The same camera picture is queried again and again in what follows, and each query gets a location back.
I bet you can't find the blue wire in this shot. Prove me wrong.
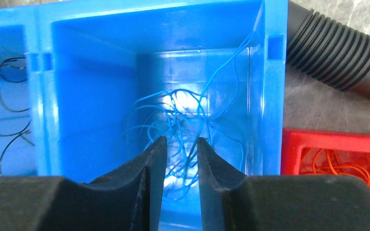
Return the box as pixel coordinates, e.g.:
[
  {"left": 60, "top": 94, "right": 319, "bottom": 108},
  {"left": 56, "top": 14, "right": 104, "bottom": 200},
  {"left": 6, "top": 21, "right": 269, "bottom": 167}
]
[{"left": 118, "top": 6, "right": 262, "bottom": 202}]

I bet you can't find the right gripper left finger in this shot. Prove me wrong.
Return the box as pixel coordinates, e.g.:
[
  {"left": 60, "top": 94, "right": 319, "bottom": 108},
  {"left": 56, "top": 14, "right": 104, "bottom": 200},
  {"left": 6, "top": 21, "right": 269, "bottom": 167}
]
[{"left": 0, "top": 137, "right": 167, "bottom": 231}]

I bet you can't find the orange wire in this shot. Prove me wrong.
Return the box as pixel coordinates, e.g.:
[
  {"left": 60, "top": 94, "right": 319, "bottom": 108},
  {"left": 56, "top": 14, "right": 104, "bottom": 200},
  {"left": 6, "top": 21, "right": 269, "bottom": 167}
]
[{"left": 300, "top": 148, "right": 370, "bottom": 200}]

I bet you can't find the blue double plastic bin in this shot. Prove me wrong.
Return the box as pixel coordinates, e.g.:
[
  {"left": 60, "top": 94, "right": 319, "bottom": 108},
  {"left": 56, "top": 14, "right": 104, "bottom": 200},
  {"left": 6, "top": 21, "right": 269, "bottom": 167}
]
[{"left": 0, "top": 0, "right": 289, "bottom": 231}]

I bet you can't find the dark grey corrugated hose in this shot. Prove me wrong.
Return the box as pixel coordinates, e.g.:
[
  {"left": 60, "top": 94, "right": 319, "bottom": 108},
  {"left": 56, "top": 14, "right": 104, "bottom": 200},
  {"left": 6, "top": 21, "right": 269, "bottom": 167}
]
[{"left": 285, "top": 0, "right": 370, "bottom": 113}]

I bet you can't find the black wire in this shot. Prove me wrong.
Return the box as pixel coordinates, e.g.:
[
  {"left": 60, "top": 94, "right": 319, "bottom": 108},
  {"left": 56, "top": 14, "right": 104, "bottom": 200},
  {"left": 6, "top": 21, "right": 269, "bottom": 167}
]
[{"left": 0, "top": 56, "right": 36, "bottom": 177}]

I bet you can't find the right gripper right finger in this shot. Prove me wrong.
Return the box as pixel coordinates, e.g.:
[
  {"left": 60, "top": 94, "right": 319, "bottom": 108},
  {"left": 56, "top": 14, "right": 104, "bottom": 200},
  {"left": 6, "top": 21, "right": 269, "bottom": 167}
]
[{"left": 198, "top": 138, "right": 370, "bottom": 231}]

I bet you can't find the red plastic bin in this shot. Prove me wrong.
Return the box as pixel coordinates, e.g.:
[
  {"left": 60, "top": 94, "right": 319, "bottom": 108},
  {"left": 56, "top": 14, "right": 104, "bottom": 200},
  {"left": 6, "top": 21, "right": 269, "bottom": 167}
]
[{"left": 281, "top": 128, "right": 370, "bottom": 188}]

